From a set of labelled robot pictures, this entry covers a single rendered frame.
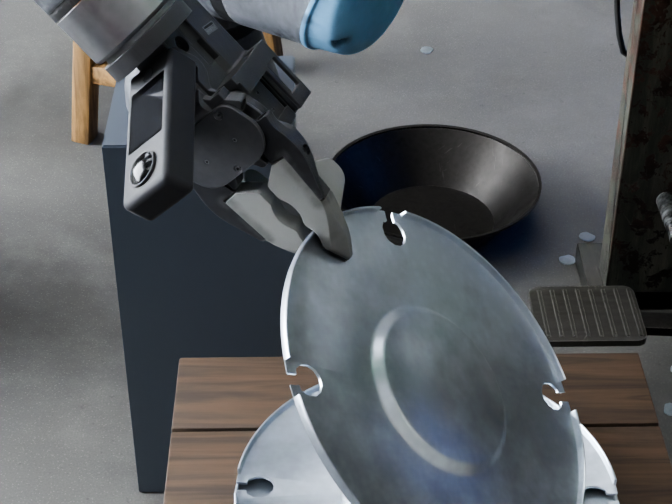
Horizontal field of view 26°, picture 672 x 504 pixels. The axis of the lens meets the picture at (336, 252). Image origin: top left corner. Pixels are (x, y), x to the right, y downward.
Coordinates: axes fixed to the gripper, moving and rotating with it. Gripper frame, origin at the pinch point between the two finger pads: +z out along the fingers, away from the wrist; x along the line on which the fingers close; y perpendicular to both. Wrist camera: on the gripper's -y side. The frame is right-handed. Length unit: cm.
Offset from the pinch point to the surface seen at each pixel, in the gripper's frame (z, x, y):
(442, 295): 9.4, -0.6, 5.6
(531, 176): 36, 35, 93
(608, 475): 28.4, -1.5, 3.7
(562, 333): 37, 19, 46
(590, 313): 38, 18, 51
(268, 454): 10.2, 16.7, -1.6
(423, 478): 13.6, -0.1, -10.3
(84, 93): -14, 81, 93
